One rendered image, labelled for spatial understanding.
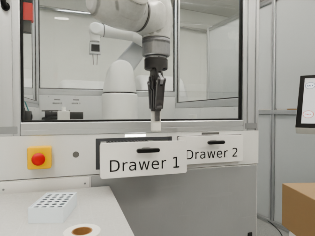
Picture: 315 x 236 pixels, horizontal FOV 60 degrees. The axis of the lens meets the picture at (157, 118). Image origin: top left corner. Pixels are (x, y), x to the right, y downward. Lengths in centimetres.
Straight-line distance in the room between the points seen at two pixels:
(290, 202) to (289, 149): 189
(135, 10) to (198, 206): 79
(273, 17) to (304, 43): 42
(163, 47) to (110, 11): 20
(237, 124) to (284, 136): 142
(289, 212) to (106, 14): 65
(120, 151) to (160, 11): 44
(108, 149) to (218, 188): 54
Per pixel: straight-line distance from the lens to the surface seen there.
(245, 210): 130
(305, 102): 136
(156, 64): 85
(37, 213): 75
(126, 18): 79
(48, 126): 100
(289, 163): 259
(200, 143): 111
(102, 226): 69
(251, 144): 125
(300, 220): 68
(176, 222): 116
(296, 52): 257
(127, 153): 88
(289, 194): 70
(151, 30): 86
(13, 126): 103
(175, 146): 92
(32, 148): 97
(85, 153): 101
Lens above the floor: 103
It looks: 1 degrees down
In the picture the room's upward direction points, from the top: straight up
